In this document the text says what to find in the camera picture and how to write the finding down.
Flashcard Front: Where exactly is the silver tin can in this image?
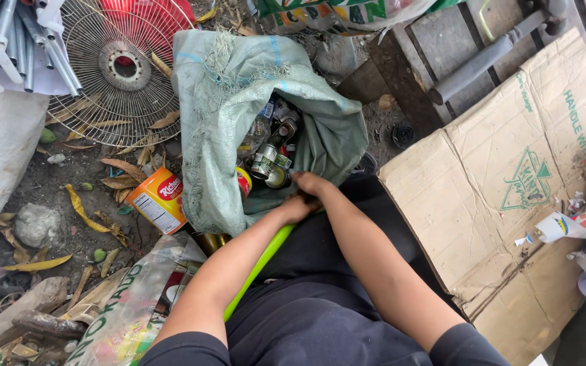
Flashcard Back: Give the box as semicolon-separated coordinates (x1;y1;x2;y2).
265;167;292;190

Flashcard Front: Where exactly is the black round cap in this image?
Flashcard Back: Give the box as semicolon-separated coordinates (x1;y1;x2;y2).
391;123;416;149

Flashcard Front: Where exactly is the grey pipe handle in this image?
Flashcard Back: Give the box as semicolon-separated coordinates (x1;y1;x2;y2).
427;9;554;106

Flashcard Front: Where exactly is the metal wire fan grille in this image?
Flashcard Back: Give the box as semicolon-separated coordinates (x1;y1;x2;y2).
46;0;197;148

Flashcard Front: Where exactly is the person's black shoe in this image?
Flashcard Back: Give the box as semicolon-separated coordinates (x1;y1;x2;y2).
356;151;379;175

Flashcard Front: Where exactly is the person's left hand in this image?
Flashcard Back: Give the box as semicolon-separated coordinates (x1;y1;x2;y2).
278;191;324;225

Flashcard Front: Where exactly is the flattened brown cardboard box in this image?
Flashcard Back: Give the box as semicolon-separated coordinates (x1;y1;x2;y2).
377;28;586;366

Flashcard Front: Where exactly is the curled yellow dry leaf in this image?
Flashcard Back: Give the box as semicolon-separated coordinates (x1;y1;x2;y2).
64;183;114;234

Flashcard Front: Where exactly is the person's right hand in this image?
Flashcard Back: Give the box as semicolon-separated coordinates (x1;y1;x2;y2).
290;170;336;199

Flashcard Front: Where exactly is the dark glass bottle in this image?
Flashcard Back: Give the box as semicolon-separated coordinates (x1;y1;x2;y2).
270;119;299;148

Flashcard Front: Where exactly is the person's dark clothing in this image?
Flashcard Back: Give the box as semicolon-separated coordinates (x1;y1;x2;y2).
138;173;512;366

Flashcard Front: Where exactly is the orange labelled tin can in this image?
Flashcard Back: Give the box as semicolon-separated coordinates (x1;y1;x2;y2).
125;167;188;236

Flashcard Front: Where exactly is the weathered wood piece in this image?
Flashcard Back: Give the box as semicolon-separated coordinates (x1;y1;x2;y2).
0;277;70;358

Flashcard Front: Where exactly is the green labelled tin can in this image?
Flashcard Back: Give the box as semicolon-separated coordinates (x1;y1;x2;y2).
250;143;279;181

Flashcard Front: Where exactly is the grey-green woven sack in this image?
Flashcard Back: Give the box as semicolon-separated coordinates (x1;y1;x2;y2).
171;29;370;238

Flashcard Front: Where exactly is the green printed plastic bag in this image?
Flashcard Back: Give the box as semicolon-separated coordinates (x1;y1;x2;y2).
254;0;442;37

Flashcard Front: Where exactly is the grey stone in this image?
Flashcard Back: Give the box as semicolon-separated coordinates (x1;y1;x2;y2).
13;203;65;249

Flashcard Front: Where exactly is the lime green stick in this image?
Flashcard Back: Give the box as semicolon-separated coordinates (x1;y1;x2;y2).
222;223;297;322

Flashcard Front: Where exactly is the long yellow dry leaf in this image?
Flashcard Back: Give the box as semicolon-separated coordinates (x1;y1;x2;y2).
0;253;73;273

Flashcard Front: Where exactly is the clear printed plastic bag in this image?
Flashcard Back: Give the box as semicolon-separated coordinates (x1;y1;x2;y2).
64;231;208;366

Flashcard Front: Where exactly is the weathered wooden cart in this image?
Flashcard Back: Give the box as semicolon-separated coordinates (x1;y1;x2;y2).
336;0;586;139

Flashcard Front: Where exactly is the brass coloured can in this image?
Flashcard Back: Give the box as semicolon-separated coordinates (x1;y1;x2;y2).
191;231;233;258

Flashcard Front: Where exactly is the red plastic object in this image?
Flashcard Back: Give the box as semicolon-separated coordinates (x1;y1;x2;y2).
99;0;198;39

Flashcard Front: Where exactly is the bundle of metal tubes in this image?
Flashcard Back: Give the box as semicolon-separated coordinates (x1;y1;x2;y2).
0;0;84;98

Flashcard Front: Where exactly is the red and yellow can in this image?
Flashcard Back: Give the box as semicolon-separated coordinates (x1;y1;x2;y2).
235;167;253;200

